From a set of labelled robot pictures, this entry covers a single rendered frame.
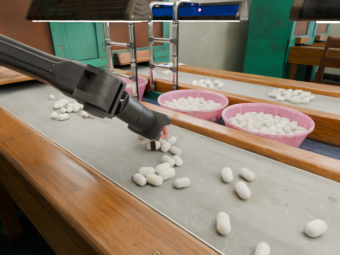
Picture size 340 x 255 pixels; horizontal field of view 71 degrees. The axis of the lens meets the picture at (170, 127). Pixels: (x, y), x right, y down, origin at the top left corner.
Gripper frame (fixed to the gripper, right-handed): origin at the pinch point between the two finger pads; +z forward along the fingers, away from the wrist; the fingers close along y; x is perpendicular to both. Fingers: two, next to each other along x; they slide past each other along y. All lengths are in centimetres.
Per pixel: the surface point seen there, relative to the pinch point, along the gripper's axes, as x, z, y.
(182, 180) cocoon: 8.6, -10.1, -16.4
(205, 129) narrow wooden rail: -6.5, 6.2, -7.2
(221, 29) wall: -186, 184, 133
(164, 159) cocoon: 6.3, -7.5, -8.5
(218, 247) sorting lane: 14.6, -14.4, -28.8
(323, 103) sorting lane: -42, 50, -27
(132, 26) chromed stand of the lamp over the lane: -30.4, -5.9, 29.2
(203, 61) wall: -133, 183, 136
